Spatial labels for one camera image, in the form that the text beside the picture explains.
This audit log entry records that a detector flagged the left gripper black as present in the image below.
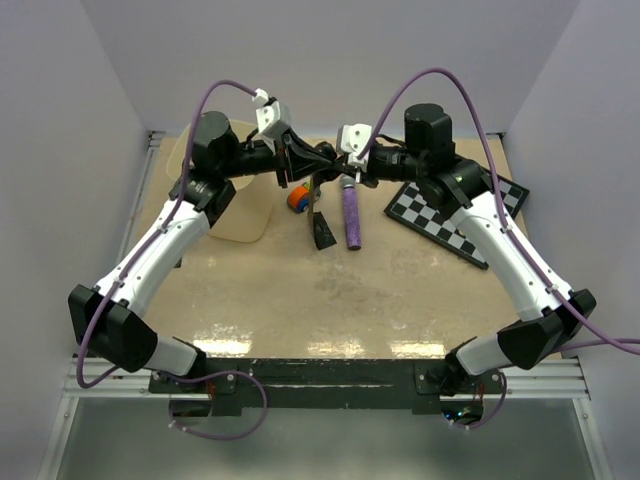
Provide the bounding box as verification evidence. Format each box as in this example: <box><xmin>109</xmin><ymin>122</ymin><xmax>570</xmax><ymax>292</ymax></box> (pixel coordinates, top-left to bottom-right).
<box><xmin>220</xmin><ymin>126</ymin><xmax>332</xmax><ymax>189</ymax></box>

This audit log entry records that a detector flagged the black trash bag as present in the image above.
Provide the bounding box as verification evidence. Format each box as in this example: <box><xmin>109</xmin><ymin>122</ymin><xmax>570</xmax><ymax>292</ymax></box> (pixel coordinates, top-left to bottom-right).
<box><xmin>304</xmin><ymin>169</ymin><xmax>339</xmax><ymax>251</ymax></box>

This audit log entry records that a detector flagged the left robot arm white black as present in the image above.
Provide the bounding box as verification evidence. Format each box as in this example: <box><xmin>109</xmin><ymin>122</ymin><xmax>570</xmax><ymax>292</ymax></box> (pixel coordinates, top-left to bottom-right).
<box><xmin>68</xmin><ymin>105</ymin><xmax>341</xmax><ymax>392</ymax></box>

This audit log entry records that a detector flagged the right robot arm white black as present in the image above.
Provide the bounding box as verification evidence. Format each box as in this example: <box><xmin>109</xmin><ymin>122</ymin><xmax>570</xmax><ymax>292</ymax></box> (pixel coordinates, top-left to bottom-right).
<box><xmin>337</xmin><ymin>104</ymin><xmax>596</xmax><ymax>395</ymax></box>

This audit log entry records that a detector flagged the beige plastic trash bin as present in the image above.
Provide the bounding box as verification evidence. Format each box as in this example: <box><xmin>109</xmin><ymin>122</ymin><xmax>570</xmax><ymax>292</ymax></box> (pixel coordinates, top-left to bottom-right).
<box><xmin>165</xmin><ymin>120</ymin><xmax>277</xmax><ymax>243</ymax></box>

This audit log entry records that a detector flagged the purple glitter microphone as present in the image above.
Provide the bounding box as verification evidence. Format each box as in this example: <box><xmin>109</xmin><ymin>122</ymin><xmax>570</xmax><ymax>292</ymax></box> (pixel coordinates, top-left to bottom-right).
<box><xmin>340</xmin><ymin>175</ymin><xmax>362</xmax><ymax>251</ymax></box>

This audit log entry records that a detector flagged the colourful toy car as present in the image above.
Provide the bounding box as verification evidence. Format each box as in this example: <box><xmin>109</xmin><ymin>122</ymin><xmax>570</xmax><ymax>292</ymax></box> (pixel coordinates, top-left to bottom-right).
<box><xmin>287</xmin><ymin>182</ymin><xmax>311</xmax><ymax>214</ymax></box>

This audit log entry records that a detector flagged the black white chessboard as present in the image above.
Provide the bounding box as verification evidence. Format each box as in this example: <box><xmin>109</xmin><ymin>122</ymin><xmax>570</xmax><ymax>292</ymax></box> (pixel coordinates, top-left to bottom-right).
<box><xmin>384</xmin><ymin>175</ymin><xmax>530</xmax><ymax>270</ymax></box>

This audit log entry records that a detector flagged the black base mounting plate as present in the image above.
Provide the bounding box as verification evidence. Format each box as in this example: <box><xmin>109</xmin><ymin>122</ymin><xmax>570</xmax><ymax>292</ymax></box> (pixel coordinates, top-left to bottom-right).
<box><xmin>149</xmin><ymin>357</ymin><xmax>504</xmax><ymax>416</ymax></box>

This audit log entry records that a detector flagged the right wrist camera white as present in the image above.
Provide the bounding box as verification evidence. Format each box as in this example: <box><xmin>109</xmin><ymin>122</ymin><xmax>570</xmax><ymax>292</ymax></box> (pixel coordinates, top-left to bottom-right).
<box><xmin>336</xmin><ymin>123</ymin><xmax>372</xmax><ymax>153</ymax></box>

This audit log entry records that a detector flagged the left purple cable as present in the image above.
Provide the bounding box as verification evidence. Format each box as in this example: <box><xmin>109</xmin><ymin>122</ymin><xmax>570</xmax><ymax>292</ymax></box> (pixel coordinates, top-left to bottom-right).
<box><xmin>75</xmin><ymin>79</ymin><xmax>270</xmax><ymax>440</ymax></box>

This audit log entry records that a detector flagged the purple cable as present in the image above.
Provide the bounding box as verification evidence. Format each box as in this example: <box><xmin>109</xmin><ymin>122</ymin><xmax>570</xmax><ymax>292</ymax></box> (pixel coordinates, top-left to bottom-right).
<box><xmin>75</xmin><ymin>79</ymin><xmax>270</xmax><ymax>440</ymax></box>
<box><xmin>359</xmin><ymin>67</ymin><xmax>640</xmax><ymax>430</ymax></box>

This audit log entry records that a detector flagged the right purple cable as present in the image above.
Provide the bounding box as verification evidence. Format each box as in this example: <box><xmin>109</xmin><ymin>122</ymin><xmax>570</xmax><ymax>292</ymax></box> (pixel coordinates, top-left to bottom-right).
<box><xmin>359</xmin><ymin>67</ymin><xmax>640</xmax><ymax>430</ymax></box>

